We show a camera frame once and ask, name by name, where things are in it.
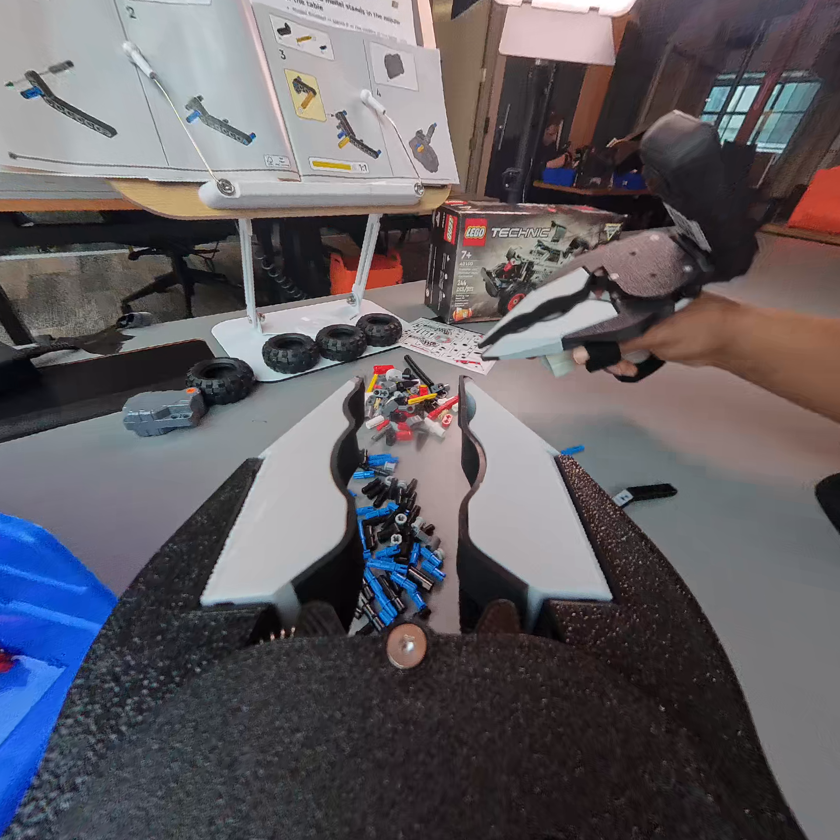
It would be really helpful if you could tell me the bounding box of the black corrugated cable conduit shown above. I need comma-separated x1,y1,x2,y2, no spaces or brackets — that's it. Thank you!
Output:
259,220,304,299

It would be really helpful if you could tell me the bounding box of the window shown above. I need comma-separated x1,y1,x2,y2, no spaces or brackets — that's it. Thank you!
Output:
699,72,824,155

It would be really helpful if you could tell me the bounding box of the orange bean bag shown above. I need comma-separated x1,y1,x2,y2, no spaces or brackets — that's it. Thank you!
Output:
787,167,840,237

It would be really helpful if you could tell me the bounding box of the sticker sheet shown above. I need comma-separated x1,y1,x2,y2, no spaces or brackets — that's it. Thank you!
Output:
397,317,506,376

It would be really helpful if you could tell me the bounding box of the background work table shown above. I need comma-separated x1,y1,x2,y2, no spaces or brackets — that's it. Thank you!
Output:
533,167,652,201

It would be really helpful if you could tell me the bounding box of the black toy tire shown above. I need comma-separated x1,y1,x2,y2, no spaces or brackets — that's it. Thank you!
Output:
262,332,321,375
185,357,256,406
315,323,366,362
356,313,403,347

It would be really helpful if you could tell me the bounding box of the toy set cardboard box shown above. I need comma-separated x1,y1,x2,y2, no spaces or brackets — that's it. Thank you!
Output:
423,200,631,324

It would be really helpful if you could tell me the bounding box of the black toy beam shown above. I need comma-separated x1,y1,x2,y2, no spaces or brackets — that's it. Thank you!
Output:
613,483,678,506

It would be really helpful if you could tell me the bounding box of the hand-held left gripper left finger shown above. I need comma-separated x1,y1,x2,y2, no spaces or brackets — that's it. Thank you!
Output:
200,376,366,636

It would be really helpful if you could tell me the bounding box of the person's right forearm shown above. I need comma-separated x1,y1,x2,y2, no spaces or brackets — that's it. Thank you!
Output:
712,292,840,424

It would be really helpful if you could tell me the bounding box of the pile of mixed toy bricks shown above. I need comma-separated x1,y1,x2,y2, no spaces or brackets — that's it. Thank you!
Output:
363,354,462,450

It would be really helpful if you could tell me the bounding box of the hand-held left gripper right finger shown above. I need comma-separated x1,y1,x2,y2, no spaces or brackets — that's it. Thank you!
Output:
456,375,614,636

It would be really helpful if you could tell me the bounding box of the white floor lamp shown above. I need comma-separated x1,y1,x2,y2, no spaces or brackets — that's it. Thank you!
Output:
495,0,637,204

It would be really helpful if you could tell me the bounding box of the printed paper sheet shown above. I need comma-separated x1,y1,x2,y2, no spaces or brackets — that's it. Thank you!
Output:
252,0,437,48

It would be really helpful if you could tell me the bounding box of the person's right hand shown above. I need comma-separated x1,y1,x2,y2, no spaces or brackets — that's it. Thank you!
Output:
571,295,723,383

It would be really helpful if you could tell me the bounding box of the black office chair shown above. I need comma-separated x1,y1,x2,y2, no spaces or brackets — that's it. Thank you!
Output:
121,220,224,316

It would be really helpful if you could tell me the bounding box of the orange box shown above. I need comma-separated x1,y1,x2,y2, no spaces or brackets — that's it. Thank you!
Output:
328,252,403,296

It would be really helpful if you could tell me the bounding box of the white book stand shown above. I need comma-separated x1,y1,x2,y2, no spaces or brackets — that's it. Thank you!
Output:
108,39,454,383

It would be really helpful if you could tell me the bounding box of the building instruction booklet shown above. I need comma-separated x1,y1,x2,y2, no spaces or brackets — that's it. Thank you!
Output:
0,0,460,186

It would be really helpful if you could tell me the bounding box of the pile of blue black pins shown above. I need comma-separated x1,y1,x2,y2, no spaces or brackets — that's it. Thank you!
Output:
351,449,447,634

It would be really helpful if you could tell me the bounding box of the black round object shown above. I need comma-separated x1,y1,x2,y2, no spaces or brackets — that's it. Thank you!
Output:
815,472,840,534

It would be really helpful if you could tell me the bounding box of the grey desk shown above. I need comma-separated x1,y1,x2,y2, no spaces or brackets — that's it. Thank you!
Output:
0,226,840,840

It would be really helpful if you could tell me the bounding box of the blue plastic bin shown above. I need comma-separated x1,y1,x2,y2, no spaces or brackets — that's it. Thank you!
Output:
0,512,119,828

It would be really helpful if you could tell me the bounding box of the grey toy motor block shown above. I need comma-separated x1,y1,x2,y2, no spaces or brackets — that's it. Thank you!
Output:
122,387,206,437

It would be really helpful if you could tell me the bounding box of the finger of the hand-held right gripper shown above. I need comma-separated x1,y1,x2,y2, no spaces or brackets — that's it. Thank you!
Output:
481,301,623,363
478,266,611,349

